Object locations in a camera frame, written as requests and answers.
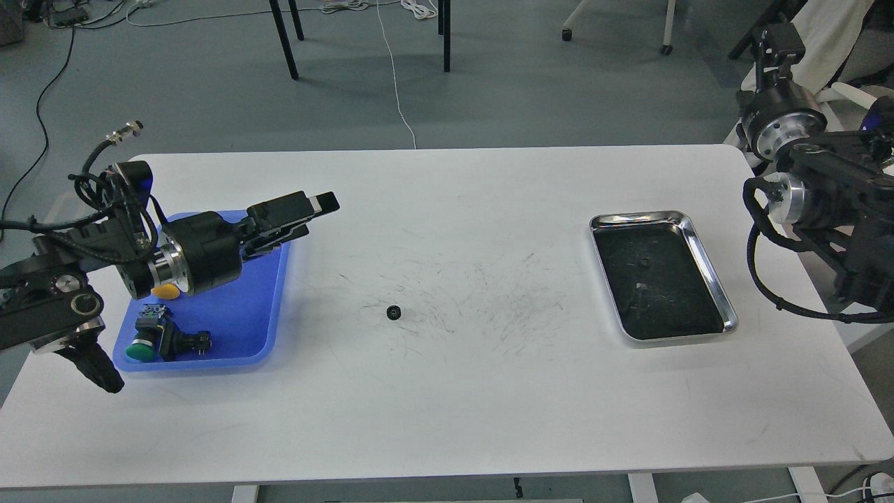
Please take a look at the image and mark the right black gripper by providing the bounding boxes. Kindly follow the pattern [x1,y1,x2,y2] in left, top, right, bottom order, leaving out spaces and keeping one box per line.
[740,22,828,163]

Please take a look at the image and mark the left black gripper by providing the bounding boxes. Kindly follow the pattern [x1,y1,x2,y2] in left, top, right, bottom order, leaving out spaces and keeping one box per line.
[148,191,339,296]

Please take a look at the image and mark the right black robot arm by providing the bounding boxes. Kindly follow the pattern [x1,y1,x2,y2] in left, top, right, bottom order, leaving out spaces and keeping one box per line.
[735,23,893,324]

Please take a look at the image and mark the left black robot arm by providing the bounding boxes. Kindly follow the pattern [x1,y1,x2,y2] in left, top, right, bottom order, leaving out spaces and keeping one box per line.
[2,120,339,393]

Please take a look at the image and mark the white chair with beige cloth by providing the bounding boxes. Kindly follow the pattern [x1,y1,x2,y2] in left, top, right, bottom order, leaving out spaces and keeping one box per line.
[729,1,892,176]

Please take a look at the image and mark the blue plastic tray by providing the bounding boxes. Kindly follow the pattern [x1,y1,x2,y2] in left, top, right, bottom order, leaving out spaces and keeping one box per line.
[112,245,290,372]

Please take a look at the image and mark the steel tray with black mat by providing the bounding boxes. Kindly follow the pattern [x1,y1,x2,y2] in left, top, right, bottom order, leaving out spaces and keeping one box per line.
[589,210,740,346]

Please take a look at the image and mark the black table legs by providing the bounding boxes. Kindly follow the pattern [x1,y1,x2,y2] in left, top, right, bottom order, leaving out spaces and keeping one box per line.
[269,1,451,80]

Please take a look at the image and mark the yellow push button switch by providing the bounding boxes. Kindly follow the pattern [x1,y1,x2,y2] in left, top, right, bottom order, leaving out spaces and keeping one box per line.
[151,283,182,300]

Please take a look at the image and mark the black switch module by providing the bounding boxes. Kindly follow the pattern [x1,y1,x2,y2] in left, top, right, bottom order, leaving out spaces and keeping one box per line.
[159,321,212,362]

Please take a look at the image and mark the white cable on floor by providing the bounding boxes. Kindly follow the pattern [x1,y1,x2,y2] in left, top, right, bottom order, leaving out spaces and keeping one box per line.
[126,0,439,150]

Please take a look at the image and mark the green push button switch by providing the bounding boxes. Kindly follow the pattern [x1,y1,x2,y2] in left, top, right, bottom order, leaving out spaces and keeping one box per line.
[125,303,170,363]

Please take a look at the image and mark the black floor cable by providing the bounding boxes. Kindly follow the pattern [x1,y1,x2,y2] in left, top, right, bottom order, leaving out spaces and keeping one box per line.
[0,0,133,231]

